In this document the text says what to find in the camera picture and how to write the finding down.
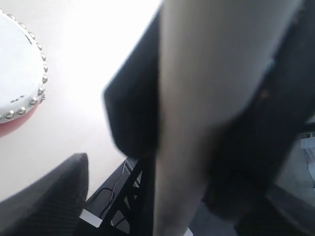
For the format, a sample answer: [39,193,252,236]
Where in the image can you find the red small drum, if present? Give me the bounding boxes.
[0,11,48,137]

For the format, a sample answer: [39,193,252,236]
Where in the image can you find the white wooden drumstick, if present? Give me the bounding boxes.
[153,0,302,236]

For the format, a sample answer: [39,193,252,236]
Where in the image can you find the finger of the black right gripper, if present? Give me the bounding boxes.
[103,14,160,159]
[204,7,315,221]

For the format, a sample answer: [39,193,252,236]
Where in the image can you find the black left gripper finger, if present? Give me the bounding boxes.
[0,153,89,236]

